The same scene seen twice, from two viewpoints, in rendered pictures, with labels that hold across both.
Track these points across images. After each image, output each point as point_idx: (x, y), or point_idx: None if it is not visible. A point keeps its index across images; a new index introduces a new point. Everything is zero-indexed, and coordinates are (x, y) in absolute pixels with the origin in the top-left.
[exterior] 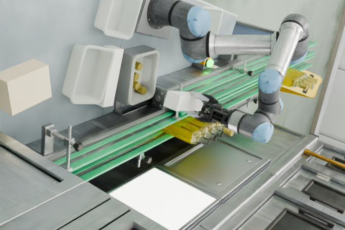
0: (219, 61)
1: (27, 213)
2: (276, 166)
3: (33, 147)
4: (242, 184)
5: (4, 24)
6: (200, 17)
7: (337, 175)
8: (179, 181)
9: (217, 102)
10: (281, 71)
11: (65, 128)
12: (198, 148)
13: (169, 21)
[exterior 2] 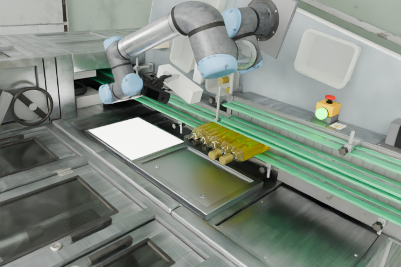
0: (370, 135)
1: (55, 47)
2: (191, 217)
3: None
4: (156, 182)
5: (156, 1)
6: (222, 16)
7: None
8: (160, 148)
9: (158, 80)
10: (120, 41)
11: None
12: (225, 168)
13: None
